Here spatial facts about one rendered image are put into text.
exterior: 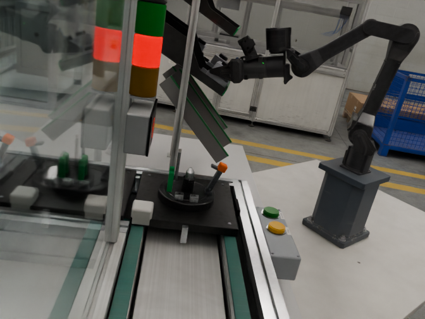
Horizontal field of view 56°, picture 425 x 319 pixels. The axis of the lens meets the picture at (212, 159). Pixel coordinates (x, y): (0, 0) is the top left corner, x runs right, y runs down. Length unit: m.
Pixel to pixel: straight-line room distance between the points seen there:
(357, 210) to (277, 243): 0.32
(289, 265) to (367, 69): 9.11
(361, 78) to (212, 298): 9.26
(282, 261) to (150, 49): 0.50
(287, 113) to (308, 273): 4.19
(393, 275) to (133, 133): 0.78
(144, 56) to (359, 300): 0.71
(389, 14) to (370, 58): 0.97
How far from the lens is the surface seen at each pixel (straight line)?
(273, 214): 1.00
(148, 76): 0.68
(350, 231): 1.19
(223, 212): 0.96
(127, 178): 1.05
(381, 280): 1.12
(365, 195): 1.16
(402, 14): 9.96
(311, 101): 5.13
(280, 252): 0.89
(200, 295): 0.80
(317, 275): 1.04
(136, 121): 0.66
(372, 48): 9.85
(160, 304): 0.77
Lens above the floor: 1.43
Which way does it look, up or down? 22 degrees down
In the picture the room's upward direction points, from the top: 10 degrees clockwise
